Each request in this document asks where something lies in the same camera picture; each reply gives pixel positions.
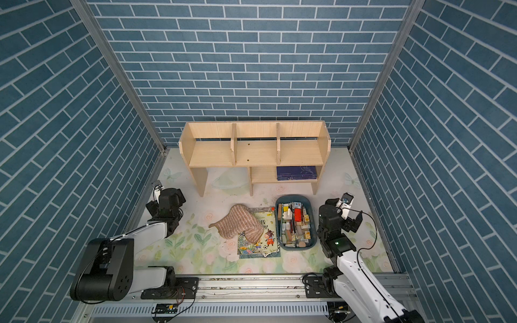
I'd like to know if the pink striped cloth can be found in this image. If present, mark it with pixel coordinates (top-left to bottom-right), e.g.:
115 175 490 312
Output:
209 205 264 244

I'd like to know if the light wooden bookshelf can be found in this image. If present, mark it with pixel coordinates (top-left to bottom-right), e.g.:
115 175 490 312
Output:
179 121 331 196

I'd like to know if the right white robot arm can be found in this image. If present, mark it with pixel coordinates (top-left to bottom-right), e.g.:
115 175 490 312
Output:
317 193 424 322

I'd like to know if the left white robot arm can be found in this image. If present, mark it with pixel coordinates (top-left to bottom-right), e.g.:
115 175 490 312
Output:
70 185 186 305

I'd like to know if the teal tray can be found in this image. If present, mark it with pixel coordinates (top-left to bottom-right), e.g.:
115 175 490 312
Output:
275 195 317 251

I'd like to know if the red block in tray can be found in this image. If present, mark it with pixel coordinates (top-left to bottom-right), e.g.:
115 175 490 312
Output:
294 209 304 222

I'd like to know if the top blue book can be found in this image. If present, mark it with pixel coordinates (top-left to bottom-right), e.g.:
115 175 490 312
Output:
277 166 318 180

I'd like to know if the colourful children's picture book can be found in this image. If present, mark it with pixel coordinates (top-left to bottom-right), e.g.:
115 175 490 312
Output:
237 207 280 259

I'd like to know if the left green circuit board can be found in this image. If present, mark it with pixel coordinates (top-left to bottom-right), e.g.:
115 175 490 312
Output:
152 304 179 316

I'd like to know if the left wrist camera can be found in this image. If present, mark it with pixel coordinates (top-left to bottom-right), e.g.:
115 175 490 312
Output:
152 180 164 202

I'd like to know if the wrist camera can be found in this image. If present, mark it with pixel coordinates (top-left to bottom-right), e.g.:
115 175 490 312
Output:
337 192 354 219
152 180 164 202

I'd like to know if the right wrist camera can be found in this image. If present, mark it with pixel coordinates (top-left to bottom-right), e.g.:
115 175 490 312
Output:
337 192 354 219

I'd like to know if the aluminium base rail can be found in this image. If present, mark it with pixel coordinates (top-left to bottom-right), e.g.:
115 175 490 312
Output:
70 272 429 323

